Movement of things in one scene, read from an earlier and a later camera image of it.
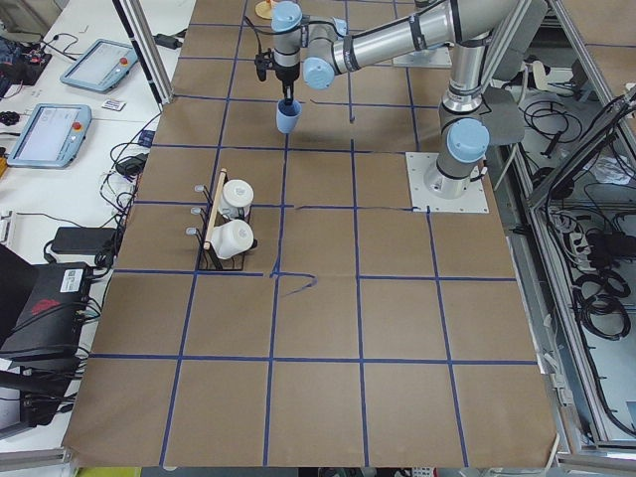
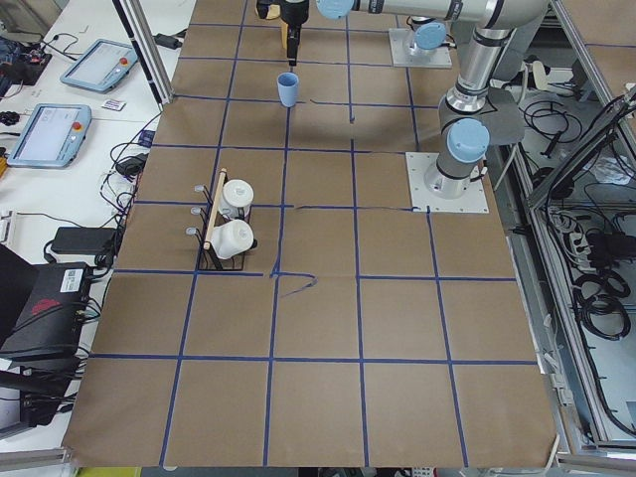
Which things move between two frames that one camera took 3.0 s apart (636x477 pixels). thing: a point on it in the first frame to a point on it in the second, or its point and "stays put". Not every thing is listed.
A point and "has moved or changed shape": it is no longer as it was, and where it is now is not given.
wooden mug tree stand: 264,9 stays put
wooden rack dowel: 221,186 stays put
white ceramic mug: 238,196 stays put
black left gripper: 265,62 to 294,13
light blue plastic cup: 288,115 has moved or changed shape
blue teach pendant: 100,67 stays put
